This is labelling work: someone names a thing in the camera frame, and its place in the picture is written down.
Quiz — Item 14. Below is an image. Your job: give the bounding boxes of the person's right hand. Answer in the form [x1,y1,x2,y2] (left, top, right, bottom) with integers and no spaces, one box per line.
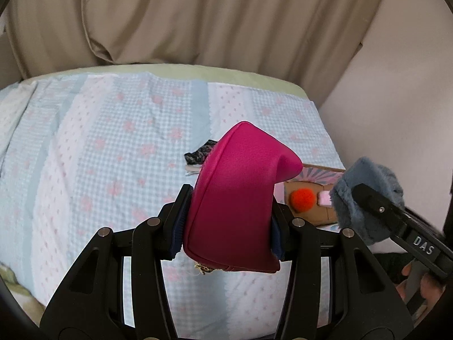
[396,261,447,304]

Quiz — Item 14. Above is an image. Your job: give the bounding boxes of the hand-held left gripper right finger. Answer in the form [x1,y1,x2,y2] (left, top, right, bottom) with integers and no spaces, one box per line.
[270,198,414,340]

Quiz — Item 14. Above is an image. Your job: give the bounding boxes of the beige curtain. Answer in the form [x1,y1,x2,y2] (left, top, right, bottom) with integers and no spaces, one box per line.
[0,0,393,104]

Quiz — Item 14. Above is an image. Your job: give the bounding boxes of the grey-blue plush toy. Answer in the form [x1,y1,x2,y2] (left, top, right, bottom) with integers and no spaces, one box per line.
[329,156,406,246]

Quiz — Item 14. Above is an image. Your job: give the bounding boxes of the cardboard box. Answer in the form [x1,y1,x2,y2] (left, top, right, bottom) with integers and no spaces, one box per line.
[271,162,346,227]

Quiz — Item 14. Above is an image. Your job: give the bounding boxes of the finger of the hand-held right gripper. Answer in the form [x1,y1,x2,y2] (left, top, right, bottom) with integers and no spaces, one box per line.
[351,183,414,227]

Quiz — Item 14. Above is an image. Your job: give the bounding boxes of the magenta zip pouch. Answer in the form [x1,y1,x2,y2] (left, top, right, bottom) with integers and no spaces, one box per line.
[181,121,304,274]

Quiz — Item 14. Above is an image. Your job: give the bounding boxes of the floral checked blanket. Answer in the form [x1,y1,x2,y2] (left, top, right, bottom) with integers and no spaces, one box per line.
[0,72,345,330]

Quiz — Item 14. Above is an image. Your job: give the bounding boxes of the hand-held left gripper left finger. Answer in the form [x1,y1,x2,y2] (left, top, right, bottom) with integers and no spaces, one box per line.
[40,184,194,340]

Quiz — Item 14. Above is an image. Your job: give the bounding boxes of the green mattress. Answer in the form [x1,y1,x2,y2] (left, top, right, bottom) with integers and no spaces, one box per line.
[16,63,319,104]

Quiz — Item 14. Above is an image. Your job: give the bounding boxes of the orange pompom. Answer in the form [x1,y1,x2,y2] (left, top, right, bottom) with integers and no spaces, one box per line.
[289,189,316,214]

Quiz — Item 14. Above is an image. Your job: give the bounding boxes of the dark patterned cloth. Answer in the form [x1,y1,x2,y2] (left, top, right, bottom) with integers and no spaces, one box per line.
[184,139,217,177]

